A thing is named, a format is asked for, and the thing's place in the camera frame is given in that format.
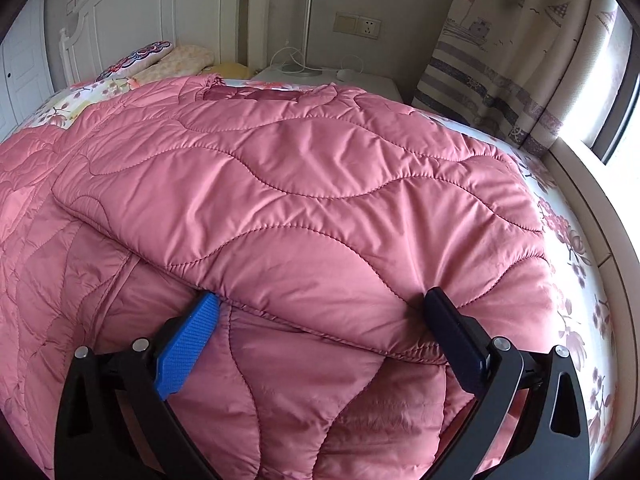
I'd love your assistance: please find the white wooden headboard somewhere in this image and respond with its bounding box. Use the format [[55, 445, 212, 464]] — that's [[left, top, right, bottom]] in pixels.
[[59, 0, 273, 86]]

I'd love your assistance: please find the beige window ledge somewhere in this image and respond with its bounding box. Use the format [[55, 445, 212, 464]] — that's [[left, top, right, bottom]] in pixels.
[[545, 137, 640, 286]]

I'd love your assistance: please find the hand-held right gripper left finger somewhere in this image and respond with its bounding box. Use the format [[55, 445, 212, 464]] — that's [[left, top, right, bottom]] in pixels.
[[54, 291, 221, 480]]

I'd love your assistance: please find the beige fluffy pillow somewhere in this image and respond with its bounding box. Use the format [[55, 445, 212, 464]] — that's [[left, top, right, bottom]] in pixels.
[[132, 44, 216, 85]]

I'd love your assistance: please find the dark window frame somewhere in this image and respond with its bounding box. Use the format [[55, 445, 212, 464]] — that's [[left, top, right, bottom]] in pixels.
[[595, 5, 640, 166]]

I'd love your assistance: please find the floral bed sheet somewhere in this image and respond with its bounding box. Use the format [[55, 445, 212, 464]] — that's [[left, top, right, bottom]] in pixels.
[[30, 75, 621, 480]]

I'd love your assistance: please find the white panelled door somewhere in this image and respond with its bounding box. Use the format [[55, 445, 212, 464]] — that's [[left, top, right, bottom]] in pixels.
[[0, 0, 56, 136]]

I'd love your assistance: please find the white cable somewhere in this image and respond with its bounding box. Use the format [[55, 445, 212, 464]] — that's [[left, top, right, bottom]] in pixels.
[[270, 40, 307, 74]]

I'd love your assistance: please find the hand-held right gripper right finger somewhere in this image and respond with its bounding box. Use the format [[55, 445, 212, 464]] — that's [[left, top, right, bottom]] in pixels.
[[424, 286, 592, 480]]

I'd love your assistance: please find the embroidered patterned pillow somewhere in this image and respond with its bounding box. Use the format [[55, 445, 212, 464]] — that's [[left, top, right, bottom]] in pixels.
[[95, 41, 173, 82]]

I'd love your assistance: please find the silver pole lamp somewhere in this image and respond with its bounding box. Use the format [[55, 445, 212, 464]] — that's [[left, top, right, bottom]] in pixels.
[[280, 0, 326, 77]]

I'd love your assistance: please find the yellow cloth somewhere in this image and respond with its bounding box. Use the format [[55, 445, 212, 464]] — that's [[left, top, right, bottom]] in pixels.
[[210, 61, 251, 80]]

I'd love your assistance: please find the printed beige curtain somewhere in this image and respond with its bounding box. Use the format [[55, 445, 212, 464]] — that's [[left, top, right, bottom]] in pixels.
[[412, 0, 621, 153]]

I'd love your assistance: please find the white nightstand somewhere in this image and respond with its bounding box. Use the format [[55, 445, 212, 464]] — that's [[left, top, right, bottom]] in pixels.
[[250, 65, 403, 106]]

